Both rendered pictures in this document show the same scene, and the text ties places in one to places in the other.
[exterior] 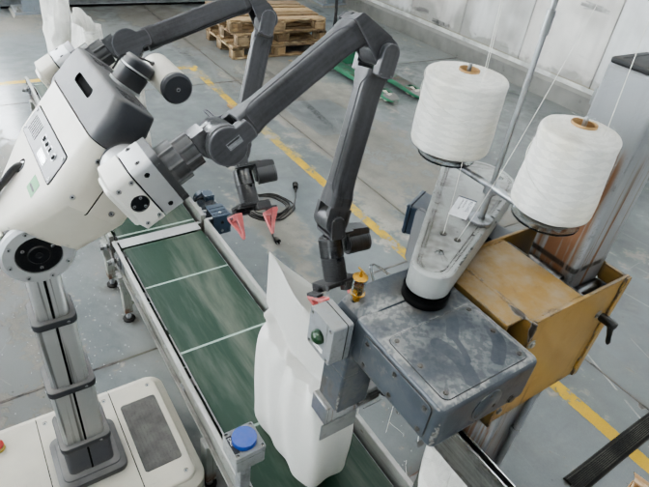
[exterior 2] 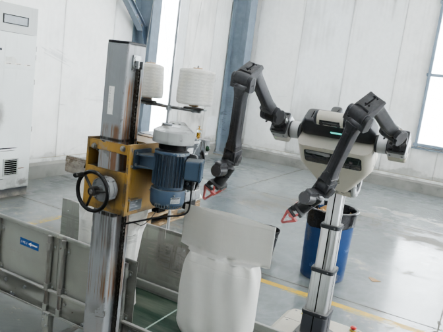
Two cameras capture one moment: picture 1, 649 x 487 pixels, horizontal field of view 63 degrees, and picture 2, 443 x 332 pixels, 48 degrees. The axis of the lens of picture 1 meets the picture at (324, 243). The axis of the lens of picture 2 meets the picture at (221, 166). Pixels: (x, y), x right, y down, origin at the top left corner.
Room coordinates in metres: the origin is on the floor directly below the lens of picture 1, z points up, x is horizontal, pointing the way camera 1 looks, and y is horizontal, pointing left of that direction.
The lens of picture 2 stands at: (3.17, -1.03, 1.66)
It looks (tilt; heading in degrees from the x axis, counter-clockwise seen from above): 10 degrees down; 155
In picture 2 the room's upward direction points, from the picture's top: 7 degrees clockwise
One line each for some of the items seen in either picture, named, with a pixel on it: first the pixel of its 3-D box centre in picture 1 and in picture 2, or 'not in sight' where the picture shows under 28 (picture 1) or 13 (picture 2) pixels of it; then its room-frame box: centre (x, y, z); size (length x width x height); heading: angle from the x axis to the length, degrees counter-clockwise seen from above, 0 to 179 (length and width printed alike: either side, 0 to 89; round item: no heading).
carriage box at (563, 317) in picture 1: (517, 316); (129, 172); (0.94, -0.47, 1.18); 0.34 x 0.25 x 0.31; 128
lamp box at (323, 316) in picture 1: (329, 331); (200, 147); (0.70, -0.03, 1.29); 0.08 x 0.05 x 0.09; 38
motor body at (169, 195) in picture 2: not in sight; (169, 178); (1.15, -0.34, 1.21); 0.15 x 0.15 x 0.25
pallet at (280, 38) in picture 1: (267, 27); not in sight; (6.70, 1.06, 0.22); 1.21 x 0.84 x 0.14; 128
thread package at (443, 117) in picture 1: (458, 110); (196, 87); (1.05, -0.23, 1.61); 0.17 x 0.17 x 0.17
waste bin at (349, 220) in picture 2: not in sight; (327, 241); (-0.42, 1.76, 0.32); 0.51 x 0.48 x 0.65; 128
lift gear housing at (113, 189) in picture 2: not in sight; (104, 188); (1.07, -0.60, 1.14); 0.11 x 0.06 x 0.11; 38
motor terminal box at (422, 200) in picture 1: (422, 219); (194, 172); (1.19, -0.25, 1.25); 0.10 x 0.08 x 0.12; 153
